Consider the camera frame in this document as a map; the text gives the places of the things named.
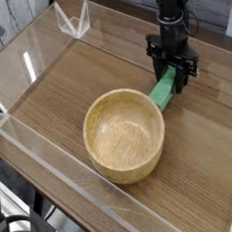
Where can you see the brown wooden bowl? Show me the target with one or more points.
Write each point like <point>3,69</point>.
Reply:
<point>123,132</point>

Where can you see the green rectangular block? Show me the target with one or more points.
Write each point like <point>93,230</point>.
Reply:
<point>163,91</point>

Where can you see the clear acrylic corner bracket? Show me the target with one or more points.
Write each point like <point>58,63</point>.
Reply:
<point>74,27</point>

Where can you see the black table leg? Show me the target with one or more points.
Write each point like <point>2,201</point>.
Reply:
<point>38,204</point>

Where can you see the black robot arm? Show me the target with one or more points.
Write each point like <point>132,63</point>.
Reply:
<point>173,9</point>

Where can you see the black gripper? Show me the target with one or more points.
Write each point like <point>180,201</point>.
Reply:
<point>171,48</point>

